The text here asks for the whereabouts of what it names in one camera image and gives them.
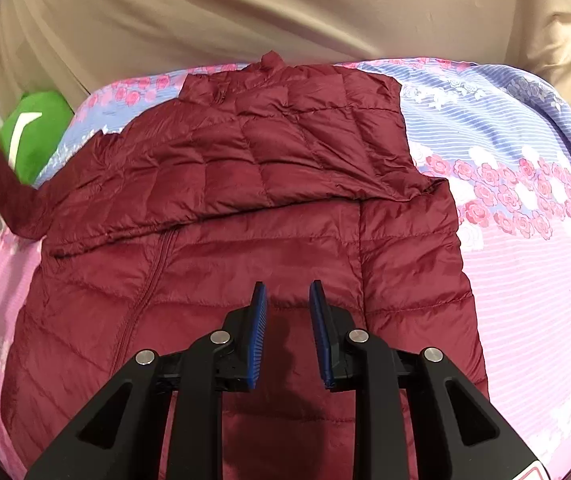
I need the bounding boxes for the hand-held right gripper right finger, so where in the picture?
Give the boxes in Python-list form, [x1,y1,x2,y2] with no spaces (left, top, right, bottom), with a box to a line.
[309,280,549,480]

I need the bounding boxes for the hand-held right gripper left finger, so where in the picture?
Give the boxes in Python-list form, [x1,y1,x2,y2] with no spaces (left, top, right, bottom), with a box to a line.
[25,281,269,480]

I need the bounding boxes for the maroon puffer jacket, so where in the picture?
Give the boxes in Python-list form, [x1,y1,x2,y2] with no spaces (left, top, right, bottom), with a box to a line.
[0,51,489,480]

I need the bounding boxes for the green plush pillow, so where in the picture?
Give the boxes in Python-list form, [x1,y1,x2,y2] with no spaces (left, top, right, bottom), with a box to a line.
[0,91,75,186]

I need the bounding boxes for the pink blue floral bedsheet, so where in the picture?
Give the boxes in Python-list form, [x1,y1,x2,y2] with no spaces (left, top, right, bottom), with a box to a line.
[0,57,571,480]

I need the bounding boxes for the beige backdrop cloth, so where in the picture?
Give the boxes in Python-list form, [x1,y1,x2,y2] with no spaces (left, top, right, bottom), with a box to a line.
[0,0,571,111]

